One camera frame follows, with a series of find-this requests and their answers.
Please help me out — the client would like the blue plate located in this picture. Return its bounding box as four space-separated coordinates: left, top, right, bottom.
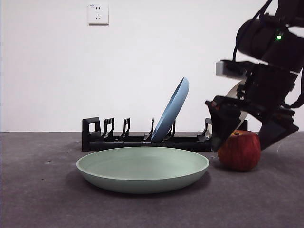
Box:
151 76 190 143

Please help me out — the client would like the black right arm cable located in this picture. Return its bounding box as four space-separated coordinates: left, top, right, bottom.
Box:
232 0 273 63
284 68 304 109

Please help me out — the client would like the white wall socket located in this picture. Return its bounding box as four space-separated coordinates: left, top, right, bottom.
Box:
88 3 109 26

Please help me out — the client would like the red apple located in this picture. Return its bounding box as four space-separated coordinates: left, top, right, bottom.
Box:
218 130 262 172

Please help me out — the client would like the black plate rack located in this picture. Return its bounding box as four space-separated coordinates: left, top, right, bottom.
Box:
82 117 248 152

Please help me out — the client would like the beige plate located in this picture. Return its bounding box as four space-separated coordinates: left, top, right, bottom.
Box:
225 80 249 129

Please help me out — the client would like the green plate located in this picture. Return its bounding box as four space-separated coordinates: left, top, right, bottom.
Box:
76 146 210 194

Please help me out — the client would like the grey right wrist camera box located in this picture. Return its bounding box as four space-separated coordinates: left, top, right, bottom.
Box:
215 60 249 78

